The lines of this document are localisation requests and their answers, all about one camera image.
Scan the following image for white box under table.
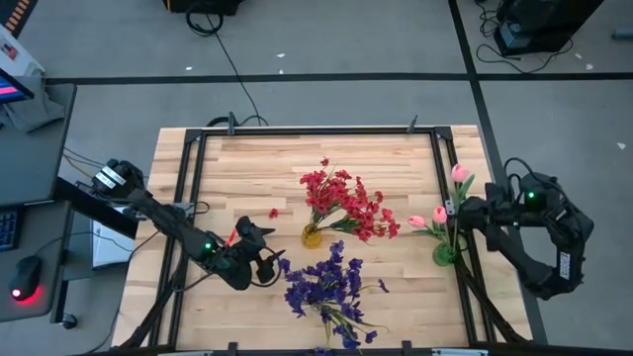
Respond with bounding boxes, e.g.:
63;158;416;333
90;220;138;270

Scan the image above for black floor cable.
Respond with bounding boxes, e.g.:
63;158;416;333
185;9;272;129

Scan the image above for black keyboard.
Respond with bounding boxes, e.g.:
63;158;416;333
0;206;23;252

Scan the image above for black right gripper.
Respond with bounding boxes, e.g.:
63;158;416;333
457;195;510;234

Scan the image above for black equipment cart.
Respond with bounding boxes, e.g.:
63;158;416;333
493;0;606;57

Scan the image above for black right camera cable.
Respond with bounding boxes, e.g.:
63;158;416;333
502;156;570;199

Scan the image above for green glass vase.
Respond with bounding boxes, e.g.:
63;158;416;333
431;241;459;268

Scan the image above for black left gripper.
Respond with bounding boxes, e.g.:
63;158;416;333
211;216;287;292

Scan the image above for black case on floor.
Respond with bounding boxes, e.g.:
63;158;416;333
161;0;247;17

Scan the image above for green flower stems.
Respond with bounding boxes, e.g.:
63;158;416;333
316;279;392;351

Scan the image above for black camera cable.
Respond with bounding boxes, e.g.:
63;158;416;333
248;245;284;290
502;156;570;199

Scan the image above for dark grey desk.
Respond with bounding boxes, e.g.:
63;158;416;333
0;81;79;325

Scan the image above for black computer mouse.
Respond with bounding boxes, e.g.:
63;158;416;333
8;254;45;304

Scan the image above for yellow glass vase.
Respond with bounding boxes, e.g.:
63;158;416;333
301;222;323;250

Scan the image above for white container with sticker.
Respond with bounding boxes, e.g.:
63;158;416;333
0;23;46;78

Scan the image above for black aluminium table frame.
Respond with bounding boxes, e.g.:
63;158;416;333
116;114;548;356

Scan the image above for black left camera cable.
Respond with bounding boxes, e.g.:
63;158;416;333
248;245;284;290

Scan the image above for computer monitor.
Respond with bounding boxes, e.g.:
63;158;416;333
0;67;37;106

